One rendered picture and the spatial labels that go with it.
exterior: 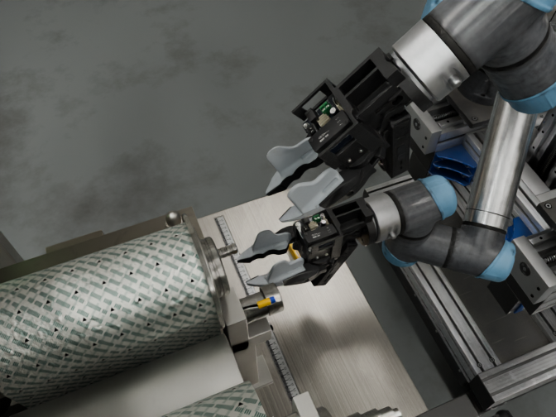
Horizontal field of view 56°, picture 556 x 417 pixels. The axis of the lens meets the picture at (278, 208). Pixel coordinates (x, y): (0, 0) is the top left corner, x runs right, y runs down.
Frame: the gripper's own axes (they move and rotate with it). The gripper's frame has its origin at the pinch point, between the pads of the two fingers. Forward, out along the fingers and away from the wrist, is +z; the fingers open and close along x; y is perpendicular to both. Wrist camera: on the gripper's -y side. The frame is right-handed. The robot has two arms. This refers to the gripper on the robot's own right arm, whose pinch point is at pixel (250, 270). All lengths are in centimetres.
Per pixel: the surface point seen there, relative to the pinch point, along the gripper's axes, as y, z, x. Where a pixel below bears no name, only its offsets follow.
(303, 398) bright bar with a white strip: 36.8, 5.7, 29.4
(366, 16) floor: -109, -136, -184
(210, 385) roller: 14.4, 11.2, 19.0
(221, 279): 18.2, 6.2, 9.1
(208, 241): 19.4, 6.1, 4.4
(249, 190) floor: -109, -30, -94
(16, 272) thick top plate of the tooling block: -6.0, 35.5, -18.0
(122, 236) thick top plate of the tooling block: -6.0, 17.4, -18.3
